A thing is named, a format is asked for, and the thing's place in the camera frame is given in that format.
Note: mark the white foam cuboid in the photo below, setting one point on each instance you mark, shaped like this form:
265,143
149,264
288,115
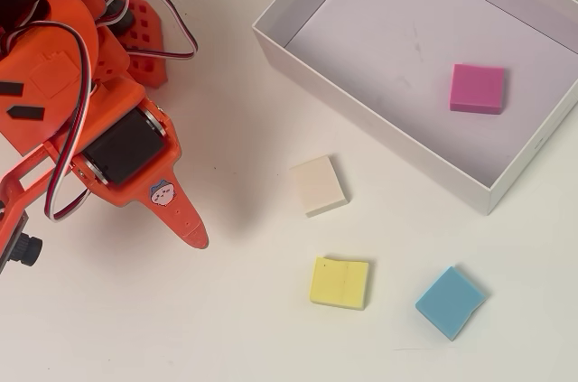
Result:
318,185

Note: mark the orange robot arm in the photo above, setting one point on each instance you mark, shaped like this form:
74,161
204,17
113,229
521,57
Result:
45,75

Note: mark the yellow foam cuboid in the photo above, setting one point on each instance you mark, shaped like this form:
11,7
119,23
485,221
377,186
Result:
338,282

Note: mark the pink foam cuboid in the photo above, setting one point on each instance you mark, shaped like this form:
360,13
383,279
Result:
476,86

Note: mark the orange gripper black servo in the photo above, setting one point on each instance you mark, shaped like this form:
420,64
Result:
124,147

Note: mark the white cardboard bin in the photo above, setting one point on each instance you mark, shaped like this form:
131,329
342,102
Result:
384,16

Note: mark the blue foam cuboid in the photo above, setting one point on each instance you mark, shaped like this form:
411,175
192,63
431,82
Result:
451,300

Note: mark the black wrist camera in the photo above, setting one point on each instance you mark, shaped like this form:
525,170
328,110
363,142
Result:
27,248

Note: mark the orange robot base plate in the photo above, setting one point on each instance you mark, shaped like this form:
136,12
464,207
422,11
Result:
144,39

